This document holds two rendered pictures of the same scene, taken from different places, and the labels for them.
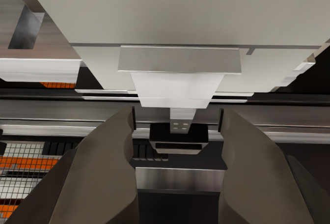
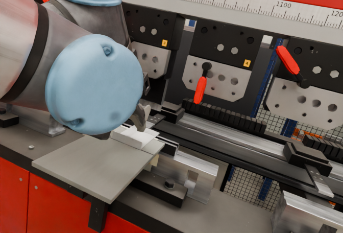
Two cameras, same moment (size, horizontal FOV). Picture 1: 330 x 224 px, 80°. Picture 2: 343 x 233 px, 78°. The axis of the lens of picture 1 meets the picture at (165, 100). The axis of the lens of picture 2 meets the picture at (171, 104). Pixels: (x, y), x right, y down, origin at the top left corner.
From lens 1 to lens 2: 44 cm
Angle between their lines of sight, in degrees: 18
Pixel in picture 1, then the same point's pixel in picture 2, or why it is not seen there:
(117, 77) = (153, 144)
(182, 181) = (145, 102)
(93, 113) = (211, 140)
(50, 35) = (180, 173)
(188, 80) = (131, 135)
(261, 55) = not seen: hidden behind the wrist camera
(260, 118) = not seen: hidden behind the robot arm
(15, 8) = (196, 193)
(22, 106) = (257, 160)
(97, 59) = (152, 149)
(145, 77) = (144, 140)
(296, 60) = not seen: hidden behind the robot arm
